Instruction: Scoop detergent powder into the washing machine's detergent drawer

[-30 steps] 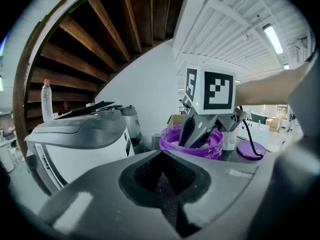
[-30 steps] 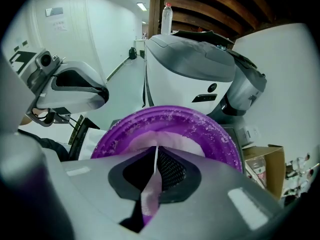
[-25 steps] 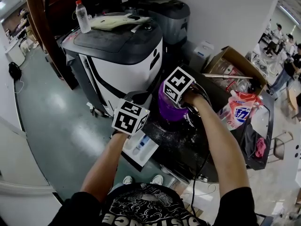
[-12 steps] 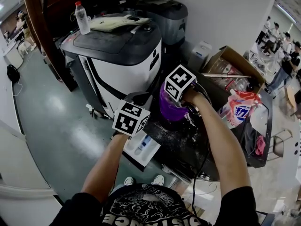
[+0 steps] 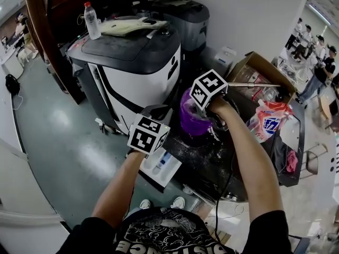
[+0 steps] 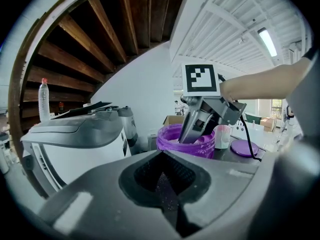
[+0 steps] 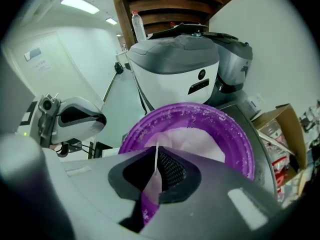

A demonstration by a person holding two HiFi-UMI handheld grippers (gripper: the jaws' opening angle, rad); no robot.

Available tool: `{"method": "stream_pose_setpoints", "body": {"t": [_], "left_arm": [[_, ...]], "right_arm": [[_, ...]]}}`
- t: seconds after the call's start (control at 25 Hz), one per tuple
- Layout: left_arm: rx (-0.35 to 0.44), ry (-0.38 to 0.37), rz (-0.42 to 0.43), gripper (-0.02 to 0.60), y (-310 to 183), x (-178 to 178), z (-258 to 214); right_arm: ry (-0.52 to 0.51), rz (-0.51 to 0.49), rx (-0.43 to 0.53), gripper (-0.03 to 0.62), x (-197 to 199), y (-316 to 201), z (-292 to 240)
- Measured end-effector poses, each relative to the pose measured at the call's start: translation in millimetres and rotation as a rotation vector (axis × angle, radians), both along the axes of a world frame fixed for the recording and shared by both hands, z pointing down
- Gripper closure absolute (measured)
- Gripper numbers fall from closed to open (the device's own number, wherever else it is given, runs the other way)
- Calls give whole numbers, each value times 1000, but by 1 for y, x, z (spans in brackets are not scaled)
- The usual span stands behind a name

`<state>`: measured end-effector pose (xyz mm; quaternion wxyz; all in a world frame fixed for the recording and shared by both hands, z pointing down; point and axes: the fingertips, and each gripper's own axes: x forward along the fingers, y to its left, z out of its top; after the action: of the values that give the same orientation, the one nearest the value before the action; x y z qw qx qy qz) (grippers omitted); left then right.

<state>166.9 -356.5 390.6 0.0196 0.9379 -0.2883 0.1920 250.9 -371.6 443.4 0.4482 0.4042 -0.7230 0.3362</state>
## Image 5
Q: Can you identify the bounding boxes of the beige folded cloth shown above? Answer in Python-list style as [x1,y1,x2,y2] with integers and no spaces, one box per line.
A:
[100,15,171,38]

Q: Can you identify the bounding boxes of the person's left forearm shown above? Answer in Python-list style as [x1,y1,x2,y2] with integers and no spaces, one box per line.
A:
[91,150,148,229]

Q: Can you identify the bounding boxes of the white black cleaning machine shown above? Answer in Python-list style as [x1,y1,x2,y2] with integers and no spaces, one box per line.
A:
[66,22,182,136]

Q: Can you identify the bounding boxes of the silver metal tube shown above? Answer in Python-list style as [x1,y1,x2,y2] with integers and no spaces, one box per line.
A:
[227,81,282,88]

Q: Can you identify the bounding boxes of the brown cardboard box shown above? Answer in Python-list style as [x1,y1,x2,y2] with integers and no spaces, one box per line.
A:
[225,51,298,103]

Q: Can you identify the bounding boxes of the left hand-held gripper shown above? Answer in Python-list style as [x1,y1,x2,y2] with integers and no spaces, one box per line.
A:
[126,104,174,157]

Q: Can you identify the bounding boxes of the detergent refill bag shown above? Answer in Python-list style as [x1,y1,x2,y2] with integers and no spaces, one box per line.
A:
[246,99,295,144]

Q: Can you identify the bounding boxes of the black frame glass table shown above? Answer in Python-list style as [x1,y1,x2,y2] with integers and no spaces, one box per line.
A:
[275,99,306,188]

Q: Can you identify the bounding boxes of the black printed t-shirt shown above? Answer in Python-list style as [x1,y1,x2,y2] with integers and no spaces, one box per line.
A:
[56,206,298,254]

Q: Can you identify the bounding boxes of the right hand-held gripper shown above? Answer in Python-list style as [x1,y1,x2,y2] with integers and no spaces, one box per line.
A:
[190,68,230,132]

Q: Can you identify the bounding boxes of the grey black cleaning machine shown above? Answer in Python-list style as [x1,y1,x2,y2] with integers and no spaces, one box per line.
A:
[151,0,211,53]

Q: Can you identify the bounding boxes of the clear plastic water bottle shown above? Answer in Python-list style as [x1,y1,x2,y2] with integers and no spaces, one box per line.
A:
[83,1,102,41]

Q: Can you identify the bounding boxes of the white plastic container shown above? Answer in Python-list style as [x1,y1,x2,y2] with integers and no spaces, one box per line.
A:
[212,46,237,72]

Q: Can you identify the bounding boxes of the black backpack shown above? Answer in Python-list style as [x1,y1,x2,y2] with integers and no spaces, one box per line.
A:
[5,73,22,96]

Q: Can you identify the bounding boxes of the person's white right shoe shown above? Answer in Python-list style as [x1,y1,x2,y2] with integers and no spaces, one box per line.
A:
[170,195,186,210]

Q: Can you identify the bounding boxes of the curved wooden staircase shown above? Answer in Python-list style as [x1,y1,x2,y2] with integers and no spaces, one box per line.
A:
[23,0,149,106]

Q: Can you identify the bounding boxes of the pink cloth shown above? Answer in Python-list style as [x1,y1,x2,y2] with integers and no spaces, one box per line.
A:
[286,150,299,173]

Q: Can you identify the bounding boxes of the metal frame chair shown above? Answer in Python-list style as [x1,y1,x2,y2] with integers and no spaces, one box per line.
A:
[299,142,329,180]

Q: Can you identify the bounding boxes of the purple plastic bucket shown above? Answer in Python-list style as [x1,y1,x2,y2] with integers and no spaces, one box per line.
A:
[179,87,216,138]

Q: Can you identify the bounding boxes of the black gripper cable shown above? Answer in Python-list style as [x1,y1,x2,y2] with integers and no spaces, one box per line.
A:
[214,152,235,243]

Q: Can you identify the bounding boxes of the person's right forearm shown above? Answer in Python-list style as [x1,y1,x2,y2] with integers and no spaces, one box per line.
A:
[209,96,286,226]

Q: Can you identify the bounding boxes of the black cloth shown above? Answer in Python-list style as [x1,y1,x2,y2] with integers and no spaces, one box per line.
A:
[271,134,290,175]

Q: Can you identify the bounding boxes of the white panel with black marks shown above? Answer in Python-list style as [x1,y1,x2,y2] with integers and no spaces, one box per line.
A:
[329,133,339,175]

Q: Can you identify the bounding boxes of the white table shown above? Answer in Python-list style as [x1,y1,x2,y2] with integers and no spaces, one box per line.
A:
[0,46,25,79]

